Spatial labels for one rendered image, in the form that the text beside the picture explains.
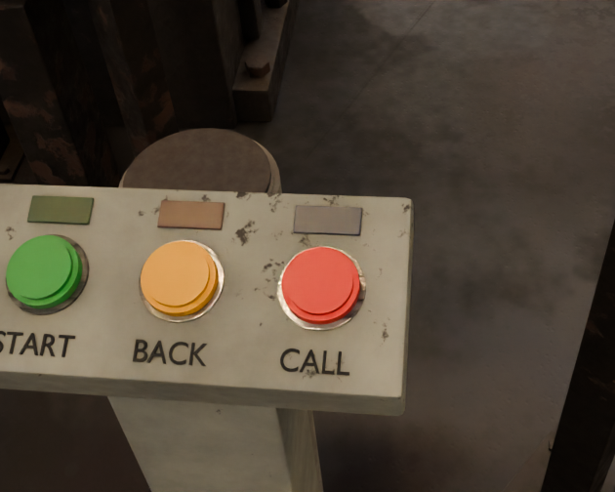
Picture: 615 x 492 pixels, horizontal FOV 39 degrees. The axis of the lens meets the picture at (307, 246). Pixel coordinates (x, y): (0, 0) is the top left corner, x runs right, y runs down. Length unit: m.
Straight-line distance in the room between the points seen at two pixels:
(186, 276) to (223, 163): 0.20
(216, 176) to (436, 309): 0.62
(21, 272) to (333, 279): 0.17
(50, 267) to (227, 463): 0.17
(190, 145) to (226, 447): 0.24
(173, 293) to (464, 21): 1.29
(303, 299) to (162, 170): 0.24
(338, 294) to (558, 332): 0.78
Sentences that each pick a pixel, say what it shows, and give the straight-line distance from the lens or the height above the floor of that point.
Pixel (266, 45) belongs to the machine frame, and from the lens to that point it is 1.54.
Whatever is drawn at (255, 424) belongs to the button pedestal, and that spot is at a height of 0.52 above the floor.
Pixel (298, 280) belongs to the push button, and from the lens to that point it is 0.45.
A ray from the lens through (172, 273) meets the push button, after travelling 0.46.
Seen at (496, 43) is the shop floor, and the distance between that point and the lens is 1.64.
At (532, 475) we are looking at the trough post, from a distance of 1.07.
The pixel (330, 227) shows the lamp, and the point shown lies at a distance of 0.46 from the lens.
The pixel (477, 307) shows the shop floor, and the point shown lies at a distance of 1.21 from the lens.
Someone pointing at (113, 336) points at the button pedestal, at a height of 0.59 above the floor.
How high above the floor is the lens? 0.95
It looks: 48 degrees down
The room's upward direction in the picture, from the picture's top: 7 degrees counter-clockwise
